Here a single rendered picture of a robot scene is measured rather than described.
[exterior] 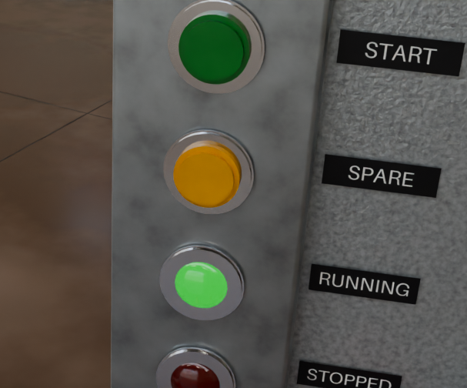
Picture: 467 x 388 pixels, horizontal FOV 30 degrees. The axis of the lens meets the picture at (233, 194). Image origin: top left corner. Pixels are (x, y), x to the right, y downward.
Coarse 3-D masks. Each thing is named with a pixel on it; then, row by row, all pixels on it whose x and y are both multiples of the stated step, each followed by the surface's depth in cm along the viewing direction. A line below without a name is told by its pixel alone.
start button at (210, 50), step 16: (208, 16) 31; (224, 16) 31; (192, 32) 31; (208, 32) 31; (224, 32) 31; (240, 32) 31; (192, 48) 32; (208, 48) 32; (224, 48) 32; (240, 48) 31; (192, 64) 32; (208, 64) 32; (224, 64) 32; (240, 64) 32; (208, 80) 32; (224, 80) 32
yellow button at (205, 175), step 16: (208, 144) 34; (192, 160) 34; (208, 160) 34; (224, 160) 34; (176, 176) 34; (192, 176) 34; (208, 176) 34; (224, 176) 34; (240, 176) 34; (192, 192) 34; (208, 192) 34; (224, 192) 34
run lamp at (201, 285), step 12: (192, 264) 36; (204, 264) 36; (180, 276) 36; (192, 276) 36; (204, 276) 36; (216, 276) 36; (180, 288) 37; (192, 288) 36; (204, 288) 36; (216, 288) 36; (192, 300) 37; (204, 300) 36; (216, 300) 37
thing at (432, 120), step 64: (384, 0) 32; (448, 0) 32; (320, 128) 35; (384, 128) 35; (448, 128) 34; (320, 192) 36; (384, 192) 36; (448, 192) 35; (320, 256) 37; (384, 256) 37; (448, 256) 37; (320, 320) 39; (384, 320) 38; (448, 320) 38; (448, 384) 39
